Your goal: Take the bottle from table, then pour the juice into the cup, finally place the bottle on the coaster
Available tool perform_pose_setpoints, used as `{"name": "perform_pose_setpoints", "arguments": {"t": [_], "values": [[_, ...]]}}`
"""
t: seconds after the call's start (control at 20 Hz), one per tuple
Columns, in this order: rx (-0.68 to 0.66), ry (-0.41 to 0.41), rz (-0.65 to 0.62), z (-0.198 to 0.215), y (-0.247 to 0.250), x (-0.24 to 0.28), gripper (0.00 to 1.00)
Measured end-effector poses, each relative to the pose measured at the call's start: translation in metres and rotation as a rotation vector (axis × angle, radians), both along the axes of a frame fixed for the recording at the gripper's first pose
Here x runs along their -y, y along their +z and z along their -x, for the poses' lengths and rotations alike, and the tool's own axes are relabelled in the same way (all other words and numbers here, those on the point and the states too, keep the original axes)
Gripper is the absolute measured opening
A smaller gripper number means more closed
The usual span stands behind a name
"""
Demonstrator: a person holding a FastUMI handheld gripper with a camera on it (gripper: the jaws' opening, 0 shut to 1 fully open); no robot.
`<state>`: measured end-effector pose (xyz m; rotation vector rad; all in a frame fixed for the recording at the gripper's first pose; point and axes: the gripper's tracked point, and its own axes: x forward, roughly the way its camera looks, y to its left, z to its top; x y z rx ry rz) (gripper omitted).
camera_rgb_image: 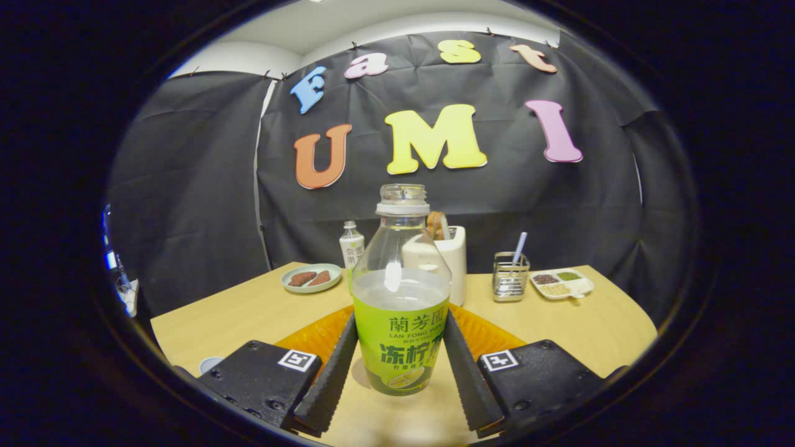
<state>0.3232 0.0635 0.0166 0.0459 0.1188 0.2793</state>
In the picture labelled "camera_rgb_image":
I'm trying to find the wooden table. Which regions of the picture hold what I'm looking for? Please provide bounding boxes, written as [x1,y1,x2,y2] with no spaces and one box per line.
[151,261,658,447]

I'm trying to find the brown bread slice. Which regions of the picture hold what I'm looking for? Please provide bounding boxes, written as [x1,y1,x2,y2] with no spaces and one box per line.
[426,211,451,241]

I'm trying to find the white toaster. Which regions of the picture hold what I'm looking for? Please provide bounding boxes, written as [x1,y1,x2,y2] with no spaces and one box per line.
[401,225,467,307]

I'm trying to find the pale green plate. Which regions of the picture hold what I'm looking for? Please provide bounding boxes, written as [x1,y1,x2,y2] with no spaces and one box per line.
[281,263,343,294]

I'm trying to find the green label juice bottle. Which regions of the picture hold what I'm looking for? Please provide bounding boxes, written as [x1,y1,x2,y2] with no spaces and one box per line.
[351,184,453,397]

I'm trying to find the round brown coaster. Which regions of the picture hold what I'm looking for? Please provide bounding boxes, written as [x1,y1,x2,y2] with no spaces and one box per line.
[350,355,375,391]

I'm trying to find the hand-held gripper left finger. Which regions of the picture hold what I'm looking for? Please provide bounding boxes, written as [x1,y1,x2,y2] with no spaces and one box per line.
[199,304,360,435]

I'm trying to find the white divided dish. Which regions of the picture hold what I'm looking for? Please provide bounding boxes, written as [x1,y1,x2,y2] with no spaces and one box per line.
[530,268,595,300]

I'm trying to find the metal wire holder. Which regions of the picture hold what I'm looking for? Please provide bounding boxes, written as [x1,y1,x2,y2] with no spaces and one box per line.
[493,251,530,303]

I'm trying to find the white and blue equipment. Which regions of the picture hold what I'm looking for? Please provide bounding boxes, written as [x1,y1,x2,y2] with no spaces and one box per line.
[102,205,140,317]

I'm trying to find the small white green drink bottle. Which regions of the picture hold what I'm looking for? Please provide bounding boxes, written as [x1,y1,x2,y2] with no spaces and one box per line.
[339,221,366,292]

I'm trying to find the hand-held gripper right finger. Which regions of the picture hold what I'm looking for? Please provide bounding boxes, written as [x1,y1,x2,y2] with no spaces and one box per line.
[442,305,628,435]

